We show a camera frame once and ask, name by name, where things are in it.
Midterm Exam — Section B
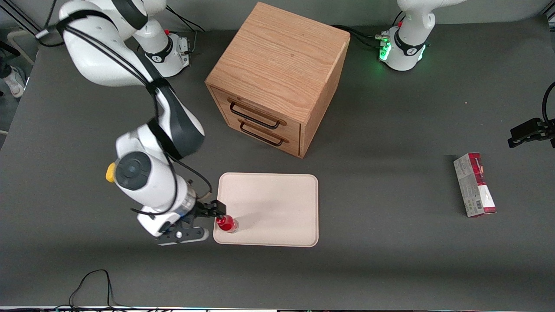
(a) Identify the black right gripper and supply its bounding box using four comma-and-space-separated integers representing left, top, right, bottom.
173, 200, 227, 231

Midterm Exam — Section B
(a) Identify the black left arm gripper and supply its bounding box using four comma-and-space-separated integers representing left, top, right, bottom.
507, 117, 555, 149

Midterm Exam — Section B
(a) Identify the red coke bottle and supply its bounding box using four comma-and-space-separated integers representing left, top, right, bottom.
215, 214, 239, 234

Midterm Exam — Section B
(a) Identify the white rectangular tray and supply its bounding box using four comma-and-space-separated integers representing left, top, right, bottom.
213, 172, 319, 248

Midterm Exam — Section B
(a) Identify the red and grey carton box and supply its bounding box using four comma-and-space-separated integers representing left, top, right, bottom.
453, 152, 497, 218

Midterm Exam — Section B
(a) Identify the oak drawer front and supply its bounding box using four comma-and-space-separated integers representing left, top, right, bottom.
212, 89, 301, 133
221, 110, 301, 156

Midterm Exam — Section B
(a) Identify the oak wooden drawer cabinet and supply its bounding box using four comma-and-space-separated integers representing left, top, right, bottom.
205, 1, 351, 159

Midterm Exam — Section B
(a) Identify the white shoe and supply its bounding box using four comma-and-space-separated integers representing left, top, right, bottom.
0, 65, 25, 98

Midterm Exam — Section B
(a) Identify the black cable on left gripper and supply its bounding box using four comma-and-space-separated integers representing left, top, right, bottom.
541, 81, 555, 124

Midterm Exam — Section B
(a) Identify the black drawer handle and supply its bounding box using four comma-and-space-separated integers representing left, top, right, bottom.
239, 121, 285, 147
229, 101, 281, 130

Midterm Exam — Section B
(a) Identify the black looped cable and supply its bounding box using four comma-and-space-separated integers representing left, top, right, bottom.
69, 269, 131, 309

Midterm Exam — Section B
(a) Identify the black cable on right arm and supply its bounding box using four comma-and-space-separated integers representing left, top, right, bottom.
36, 15, 213, 200

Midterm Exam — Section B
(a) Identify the black cable at right arm base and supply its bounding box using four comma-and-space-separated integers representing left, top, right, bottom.
165, 4, 205, 33

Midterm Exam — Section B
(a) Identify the black cable at arm base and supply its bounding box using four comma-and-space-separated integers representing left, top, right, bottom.
332, 25, 386, 49
165, 4, 205, 33

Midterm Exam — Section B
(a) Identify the black cable at left arm base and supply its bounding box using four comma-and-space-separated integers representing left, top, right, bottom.
332, 25, 386, 49

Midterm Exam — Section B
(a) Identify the aluminium frame profile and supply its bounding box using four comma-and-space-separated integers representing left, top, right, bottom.
0, 0, 42, 29

